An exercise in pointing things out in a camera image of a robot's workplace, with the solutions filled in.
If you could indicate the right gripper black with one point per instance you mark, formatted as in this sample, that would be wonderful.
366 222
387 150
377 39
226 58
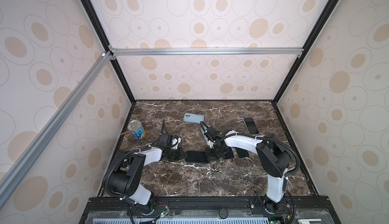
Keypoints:
220 156

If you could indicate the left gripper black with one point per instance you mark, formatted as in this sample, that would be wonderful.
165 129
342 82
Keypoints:
179 157

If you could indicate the black phone case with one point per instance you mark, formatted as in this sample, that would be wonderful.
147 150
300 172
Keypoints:
197 157

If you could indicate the black phone purple edge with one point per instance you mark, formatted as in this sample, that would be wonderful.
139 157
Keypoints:
251 126

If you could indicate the light blue case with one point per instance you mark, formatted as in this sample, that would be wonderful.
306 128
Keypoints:
251 126
203 134
193 118

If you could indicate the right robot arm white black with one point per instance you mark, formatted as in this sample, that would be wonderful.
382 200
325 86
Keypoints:
277 159

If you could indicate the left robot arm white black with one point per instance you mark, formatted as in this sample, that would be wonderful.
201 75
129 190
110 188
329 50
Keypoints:
123 177

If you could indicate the blue tin can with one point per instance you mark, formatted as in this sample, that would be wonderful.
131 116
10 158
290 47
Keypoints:
136 129

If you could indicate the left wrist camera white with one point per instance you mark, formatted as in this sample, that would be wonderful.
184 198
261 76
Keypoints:
169 141

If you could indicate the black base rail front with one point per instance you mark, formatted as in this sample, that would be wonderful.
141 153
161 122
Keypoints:
210 210

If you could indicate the horizontal aluminium rail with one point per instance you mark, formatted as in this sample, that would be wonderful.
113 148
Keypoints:
208 51

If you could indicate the left diagonal aluminium rail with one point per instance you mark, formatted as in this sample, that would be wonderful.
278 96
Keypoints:
25 162

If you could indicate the left black frame post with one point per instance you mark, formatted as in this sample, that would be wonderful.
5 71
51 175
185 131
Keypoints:
97 25

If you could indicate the black frame post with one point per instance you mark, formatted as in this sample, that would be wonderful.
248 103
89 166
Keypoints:
97 25
322 20

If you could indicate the right black frame post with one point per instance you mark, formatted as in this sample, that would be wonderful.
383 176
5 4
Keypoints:
322 20

